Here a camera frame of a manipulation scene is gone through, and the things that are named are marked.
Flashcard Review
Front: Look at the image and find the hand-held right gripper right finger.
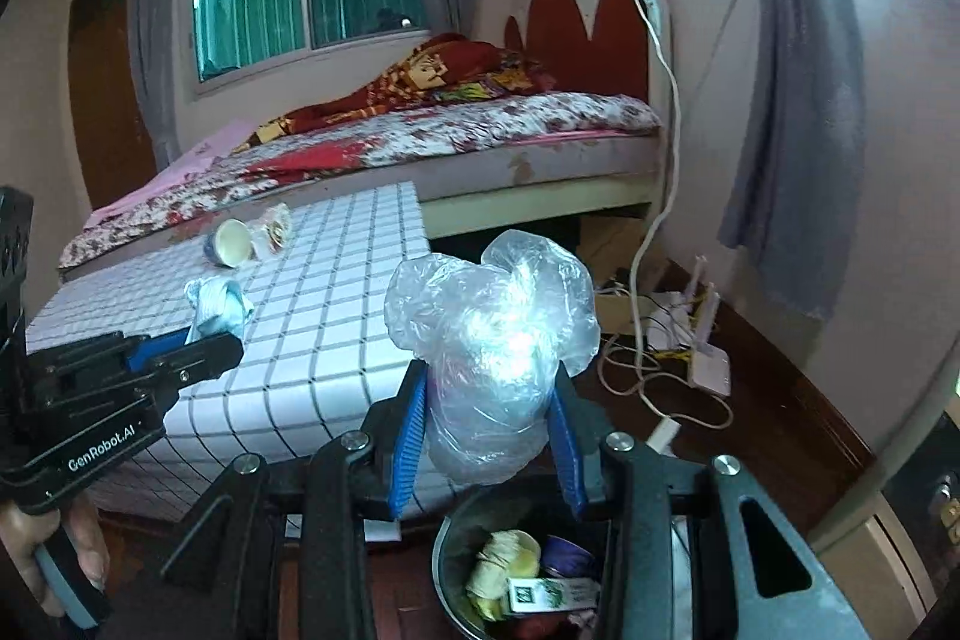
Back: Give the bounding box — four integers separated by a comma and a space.
551, 364, 872, 640

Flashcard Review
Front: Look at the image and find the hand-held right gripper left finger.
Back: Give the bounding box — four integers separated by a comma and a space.
150, 359, 431, 640

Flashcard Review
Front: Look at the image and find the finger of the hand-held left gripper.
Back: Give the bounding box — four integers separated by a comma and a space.
112, 331, 246, 417
26, 329, 190, 382

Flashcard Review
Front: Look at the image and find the metal trash bin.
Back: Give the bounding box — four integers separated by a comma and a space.
431, 482, 625, 640

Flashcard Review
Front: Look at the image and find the clear plastic bag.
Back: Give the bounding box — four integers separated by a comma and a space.
384, 229, 602, 489

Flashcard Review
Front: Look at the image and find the green and white carton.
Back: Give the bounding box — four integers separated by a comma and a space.
506, 576, 602, 618

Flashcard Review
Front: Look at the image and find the person's left hand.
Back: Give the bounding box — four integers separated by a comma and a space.
0, 497, 112, 620

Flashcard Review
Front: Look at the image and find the light blue face mask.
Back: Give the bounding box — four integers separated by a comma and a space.
184, 276, 257, 346

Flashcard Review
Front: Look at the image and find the white paper cup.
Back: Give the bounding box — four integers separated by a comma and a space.
204, 218, 254, 271

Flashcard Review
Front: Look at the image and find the white grid patterned table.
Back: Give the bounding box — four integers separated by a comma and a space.
26, 181, 467, 522

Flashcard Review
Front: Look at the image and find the cardboard box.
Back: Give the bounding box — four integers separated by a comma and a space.
576, 218, 655, 336

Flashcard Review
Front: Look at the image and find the pink sheet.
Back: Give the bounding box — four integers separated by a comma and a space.
82, 119, 261, 230

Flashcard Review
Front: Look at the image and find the brown wooden door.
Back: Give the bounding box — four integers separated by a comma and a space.
67, 0, 164, 211

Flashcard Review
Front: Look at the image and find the bed with floral blanket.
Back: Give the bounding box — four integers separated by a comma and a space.
58, 91, 664, 271

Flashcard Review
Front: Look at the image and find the red printed blanket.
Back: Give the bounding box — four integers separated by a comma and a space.
251, 32, 561, 148

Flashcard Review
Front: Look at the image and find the long grey curtain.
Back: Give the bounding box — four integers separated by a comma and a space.
716, 0, 865, 324

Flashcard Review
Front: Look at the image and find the red and white headboard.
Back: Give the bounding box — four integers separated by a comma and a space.
504, 0, 676, 110

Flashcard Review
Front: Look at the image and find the white router with cables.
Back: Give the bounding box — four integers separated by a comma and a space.
598, 0, 734, 435

